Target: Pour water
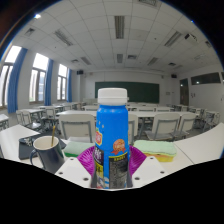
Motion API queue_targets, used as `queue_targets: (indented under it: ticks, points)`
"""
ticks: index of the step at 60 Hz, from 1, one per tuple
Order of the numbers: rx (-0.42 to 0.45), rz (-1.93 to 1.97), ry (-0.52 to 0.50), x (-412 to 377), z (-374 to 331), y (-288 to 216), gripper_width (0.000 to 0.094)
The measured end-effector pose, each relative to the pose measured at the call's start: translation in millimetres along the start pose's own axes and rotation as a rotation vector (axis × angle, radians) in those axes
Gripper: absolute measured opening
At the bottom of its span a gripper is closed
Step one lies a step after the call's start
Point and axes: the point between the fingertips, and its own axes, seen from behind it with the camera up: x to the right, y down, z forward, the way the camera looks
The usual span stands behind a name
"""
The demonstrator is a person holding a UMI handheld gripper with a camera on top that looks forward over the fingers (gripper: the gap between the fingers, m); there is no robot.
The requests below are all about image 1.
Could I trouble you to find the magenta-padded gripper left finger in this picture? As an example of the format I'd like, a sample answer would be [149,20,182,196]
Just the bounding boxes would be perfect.
[54,145,98,190]

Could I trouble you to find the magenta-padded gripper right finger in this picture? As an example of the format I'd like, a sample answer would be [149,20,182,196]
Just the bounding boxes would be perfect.
[127,145,168,189]

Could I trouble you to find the blue drink bottle white cap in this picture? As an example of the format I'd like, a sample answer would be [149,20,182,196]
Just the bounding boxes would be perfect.
[94,87,130,190]

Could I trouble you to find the yellow sponge with green top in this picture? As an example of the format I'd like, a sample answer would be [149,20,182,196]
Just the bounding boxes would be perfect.
[133,139,178,164]

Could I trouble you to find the group of classroom chairs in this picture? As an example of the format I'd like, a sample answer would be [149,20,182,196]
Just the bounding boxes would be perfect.
[14,103,222,144]

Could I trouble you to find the dark blue mug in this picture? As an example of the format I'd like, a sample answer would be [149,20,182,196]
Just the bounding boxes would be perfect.
[29,134,66,175]

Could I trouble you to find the wooden stir stick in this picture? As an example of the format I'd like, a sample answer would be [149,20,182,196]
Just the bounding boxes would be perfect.
[50,124,57,148]

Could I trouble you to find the group of classroom desks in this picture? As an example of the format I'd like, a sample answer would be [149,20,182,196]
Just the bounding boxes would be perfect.
[0,100,222,133]

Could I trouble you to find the green chalkboard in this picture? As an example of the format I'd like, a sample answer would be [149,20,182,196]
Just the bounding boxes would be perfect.
[94,81,160,104]

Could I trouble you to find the blue curtain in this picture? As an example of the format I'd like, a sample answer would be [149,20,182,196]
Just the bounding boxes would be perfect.
[44,58,55,107]
[7,47,29,114]
[66,68,73,103]

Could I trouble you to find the large classroom window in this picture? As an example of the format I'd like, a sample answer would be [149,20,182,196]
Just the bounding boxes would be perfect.
[0,44,23,108]
[56,63,69,101]
[29,52,50,103]

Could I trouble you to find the dark classroom door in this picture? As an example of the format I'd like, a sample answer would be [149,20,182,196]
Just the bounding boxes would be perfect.
[179,78,190,107]

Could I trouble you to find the group of ceiling lights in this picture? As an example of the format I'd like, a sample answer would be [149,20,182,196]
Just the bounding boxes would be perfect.
[23,0,214,68]

